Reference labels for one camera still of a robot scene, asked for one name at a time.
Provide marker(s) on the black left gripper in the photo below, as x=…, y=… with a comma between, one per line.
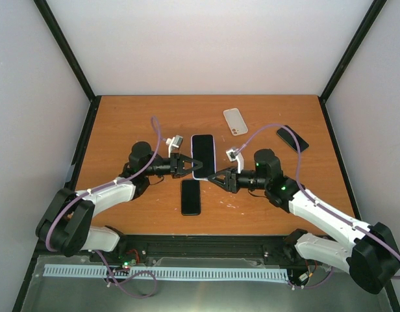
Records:
x=180, y=171

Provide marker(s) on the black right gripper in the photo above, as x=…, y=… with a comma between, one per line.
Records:
x=232, y=186

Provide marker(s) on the silver phone black screen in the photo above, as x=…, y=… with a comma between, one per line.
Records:
x=191, y=196

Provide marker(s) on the black phone case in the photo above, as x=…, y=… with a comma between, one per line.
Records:
x=183, y=196

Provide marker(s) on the light blue phone case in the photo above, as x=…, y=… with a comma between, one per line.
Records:
x=215, y=156

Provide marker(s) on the cream phone case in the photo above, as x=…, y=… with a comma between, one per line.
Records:
x=235, y=122

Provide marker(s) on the teal phone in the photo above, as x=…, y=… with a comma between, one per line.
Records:
x=291, y=138

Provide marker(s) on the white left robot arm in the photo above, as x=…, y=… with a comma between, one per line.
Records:
x=66, y=226

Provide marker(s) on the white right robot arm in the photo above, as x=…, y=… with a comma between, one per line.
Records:
x=367, y=253

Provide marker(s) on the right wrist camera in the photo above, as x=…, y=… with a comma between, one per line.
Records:
x=235, y=156

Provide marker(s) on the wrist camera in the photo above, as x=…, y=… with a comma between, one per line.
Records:
x=174, y=143
x=235, y=156

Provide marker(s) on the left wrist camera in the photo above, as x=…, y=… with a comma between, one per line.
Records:
x=174, y=143

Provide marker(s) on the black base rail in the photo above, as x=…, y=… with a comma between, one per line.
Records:
x=272, y=250

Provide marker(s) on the light blue cable duct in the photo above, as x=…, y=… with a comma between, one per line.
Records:
x=169, y=273

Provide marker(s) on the black frame post left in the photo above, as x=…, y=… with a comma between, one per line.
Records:
x=62, y=42

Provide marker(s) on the black frame post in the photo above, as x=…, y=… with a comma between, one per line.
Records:
x=62, y=42
x=363, y=29

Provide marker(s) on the black frame post right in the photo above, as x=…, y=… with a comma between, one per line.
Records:
x=363, y=29

